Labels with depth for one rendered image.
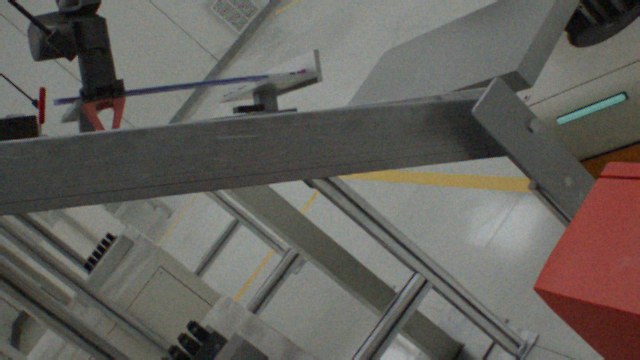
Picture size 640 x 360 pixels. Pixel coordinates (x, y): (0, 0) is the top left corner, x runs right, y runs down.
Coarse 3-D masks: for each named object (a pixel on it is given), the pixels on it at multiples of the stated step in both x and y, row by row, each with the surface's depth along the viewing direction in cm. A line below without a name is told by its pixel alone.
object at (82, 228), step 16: (80, 208) 543; (96, 208) 547; (160, 208) 560; (48, 224) 536; (64, 224) 539; (80, 224) 543; (96, 224) 547; (112, 224) 551; (0, 240) 524; (64, 240) 539; (80, 240) 543; (96, 240) 544; (48, 272) 536; (80, 272) 544; (64, 288) 540
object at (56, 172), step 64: (128, 128) 66; (192, 128) 68; (256, 128) 70; (320, 128) 72; (384, 128) 74; (448, 128) 77; (0, 192) 62; (64, 192) 64; (128, 192) 66; (192, 192) 68
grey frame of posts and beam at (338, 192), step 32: (320, 192) 150; (352, 192) 149; (544, 192) 78; (384, 224) 152; (416, 256) 156; (0, 288) 127; (32, 288) 129; (448, 288) 157; (64, 320) 131; (480, 320) 161; (96, 352) 133; (512, 352) 164
